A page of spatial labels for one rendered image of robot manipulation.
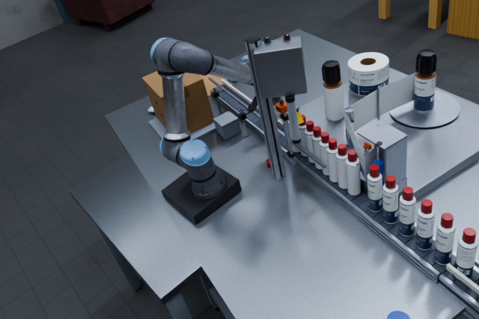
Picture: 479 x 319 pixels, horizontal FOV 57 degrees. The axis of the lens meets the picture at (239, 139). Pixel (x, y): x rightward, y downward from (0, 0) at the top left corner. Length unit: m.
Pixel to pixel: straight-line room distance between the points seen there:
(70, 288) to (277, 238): 1.72
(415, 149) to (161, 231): 1.13
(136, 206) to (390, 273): 1.12
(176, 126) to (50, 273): 1.73
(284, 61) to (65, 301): 2.11
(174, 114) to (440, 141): 1.13
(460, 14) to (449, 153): 2.97
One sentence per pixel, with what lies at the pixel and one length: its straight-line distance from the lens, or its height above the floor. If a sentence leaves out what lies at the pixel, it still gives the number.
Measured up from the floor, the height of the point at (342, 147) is 1.08.
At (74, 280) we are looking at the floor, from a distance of 3.14.
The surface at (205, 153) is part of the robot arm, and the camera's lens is 1.77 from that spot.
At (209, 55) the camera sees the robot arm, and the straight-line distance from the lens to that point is 1.69.
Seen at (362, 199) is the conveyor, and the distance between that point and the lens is 1.77.
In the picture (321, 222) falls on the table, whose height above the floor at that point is 0.83.
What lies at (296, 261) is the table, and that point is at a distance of 1.66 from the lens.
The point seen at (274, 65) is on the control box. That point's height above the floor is 1.42.
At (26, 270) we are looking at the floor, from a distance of 3.41.
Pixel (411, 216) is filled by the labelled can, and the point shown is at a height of 0.99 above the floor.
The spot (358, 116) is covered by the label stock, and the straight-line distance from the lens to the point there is 2.02.
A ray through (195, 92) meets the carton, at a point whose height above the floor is 1.07.
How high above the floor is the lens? 2.15
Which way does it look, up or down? 36 degrees down
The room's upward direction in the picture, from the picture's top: 14 degrees counter-clockwise
